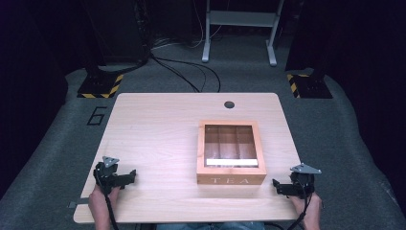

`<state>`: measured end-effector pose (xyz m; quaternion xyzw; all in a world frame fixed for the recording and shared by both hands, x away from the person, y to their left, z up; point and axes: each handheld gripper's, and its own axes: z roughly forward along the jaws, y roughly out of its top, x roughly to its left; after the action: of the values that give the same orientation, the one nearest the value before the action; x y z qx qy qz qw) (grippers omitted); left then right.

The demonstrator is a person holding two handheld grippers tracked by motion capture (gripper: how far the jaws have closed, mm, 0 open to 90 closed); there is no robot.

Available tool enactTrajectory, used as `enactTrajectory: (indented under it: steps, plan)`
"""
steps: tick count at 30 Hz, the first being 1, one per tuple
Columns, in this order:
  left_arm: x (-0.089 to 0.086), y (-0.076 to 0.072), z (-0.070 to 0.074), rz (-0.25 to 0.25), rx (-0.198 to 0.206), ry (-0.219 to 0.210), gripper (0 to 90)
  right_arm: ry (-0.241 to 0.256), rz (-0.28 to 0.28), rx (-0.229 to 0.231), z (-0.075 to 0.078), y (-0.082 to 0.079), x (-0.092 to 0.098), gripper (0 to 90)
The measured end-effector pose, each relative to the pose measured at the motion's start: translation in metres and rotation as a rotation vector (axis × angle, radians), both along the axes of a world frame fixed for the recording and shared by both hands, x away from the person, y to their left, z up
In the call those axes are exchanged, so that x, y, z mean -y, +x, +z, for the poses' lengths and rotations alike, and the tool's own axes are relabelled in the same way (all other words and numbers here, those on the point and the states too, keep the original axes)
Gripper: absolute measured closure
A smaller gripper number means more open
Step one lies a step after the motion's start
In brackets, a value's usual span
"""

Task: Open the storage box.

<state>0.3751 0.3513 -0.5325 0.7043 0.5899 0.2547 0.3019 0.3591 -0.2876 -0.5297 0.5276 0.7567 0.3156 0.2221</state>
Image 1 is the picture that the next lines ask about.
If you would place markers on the person's right hand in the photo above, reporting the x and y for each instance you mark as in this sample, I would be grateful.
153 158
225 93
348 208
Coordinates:
311 207

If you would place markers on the person's blue jeans legs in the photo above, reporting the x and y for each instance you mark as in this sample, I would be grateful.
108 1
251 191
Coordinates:
210 226

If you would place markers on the black cabinet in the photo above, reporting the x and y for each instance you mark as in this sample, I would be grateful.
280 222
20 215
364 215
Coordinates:
118 28

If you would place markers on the grey tape strip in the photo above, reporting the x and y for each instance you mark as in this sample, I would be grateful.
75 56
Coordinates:
78 203

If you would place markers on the wooden tea box glass lid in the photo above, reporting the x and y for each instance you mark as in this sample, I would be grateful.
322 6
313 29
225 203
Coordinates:
230 150

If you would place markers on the person's left hand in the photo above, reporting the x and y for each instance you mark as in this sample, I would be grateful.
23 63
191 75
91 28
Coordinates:
99 201

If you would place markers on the dark round table grommet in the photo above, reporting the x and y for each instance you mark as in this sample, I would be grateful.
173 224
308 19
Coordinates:
229 104

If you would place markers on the white metal stand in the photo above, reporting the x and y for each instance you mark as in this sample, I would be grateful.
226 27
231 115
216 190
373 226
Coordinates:
239 19

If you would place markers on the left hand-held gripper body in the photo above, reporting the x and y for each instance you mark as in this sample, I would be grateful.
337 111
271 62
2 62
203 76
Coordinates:
107 175

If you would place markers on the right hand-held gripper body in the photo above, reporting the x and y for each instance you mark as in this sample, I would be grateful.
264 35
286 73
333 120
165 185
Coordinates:
301 182

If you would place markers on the black striped stand base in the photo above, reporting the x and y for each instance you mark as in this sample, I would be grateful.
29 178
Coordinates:
309 86
100 86

